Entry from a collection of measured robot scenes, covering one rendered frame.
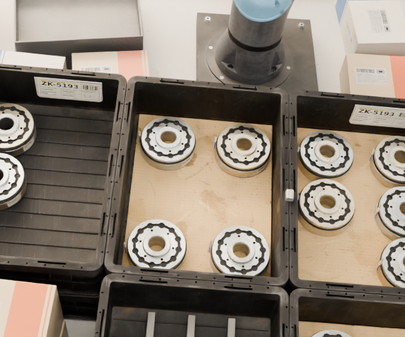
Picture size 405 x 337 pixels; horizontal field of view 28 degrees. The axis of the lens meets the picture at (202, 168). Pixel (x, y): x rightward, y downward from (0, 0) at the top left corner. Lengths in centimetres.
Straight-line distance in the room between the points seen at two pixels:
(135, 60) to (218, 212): 43
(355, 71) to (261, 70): 21
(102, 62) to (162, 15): 25
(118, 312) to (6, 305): 20
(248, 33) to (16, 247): 63
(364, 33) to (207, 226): 62
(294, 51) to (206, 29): 20
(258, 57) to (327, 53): 25
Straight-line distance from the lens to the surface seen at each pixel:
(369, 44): 183
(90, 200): 149
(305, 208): 147
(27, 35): 182
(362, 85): 177
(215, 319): 139
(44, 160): 154
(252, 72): 172
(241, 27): 166
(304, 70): 180
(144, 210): 147
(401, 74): 181
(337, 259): 147
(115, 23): 183
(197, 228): 146
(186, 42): 187
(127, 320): 139
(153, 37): 188
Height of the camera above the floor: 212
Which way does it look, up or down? 58 degrees down
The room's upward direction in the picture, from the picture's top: 8 degrees clockwise
